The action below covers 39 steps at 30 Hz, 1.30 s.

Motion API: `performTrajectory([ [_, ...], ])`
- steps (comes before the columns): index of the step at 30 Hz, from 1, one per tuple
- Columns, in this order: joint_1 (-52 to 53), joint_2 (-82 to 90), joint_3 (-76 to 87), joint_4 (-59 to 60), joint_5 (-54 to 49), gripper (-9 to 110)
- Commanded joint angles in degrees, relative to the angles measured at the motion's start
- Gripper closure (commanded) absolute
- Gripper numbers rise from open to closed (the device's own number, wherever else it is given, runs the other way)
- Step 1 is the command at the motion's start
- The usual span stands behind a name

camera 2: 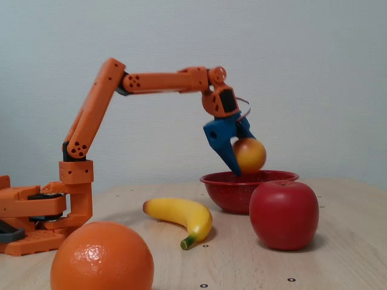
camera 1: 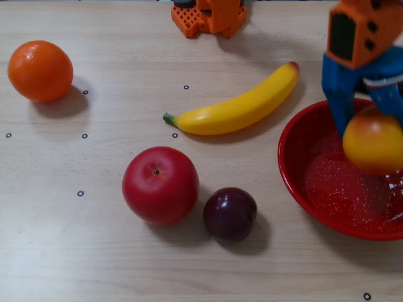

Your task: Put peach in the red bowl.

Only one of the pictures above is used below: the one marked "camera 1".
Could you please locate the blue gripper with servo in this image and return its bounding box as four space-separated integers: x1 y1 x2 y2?
321 45 403 141

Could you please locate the yellow orange peach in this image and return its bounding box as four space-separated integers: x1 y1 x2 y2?
342 105 403 174

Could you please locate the orange robot base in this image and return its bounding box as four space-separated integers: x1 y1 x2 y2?
171 0 248 39

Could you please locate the red speckled bowl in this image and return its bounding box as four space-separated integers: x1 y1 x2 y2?
277 98 403 242

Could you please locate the yellow banana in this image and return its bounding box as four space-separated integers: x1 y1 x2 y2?
162 61 300 136

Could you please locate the dark purple plum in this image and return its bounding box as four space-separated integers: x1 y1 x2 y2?
203 187 258 243

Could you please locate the red apple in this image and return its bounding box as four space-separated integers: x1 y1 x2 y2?
122 146 200 227

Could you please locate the orange fruit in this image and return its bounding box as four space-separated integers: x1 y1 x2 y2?
7 40 74 103

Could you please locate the white red gripper servo cable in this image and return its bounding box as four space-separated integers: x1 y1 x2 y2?
363 74 403 90

